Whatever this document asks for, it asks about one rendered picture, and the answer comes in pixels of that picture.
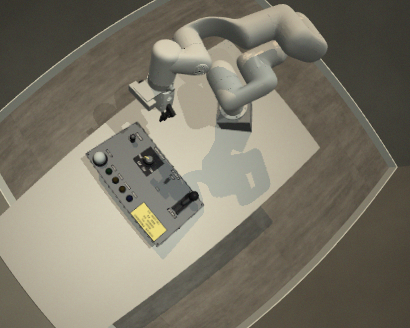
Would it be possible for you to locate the grey control panel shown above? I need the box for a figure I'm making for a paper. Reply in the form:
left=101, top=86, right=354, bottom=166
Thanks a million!
left=85, top=121, right=204, bottom=248

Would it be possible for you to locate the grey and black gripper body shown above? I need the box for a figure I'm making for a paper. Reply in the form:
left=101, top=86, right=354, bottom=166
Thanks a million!
left=154, top=90, right=175, bottom=112

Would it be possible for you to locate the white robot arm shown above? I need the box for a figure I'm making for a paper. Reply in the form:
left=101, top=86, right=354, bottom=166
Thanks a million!
left=128, top=4, right=327, bottom=120

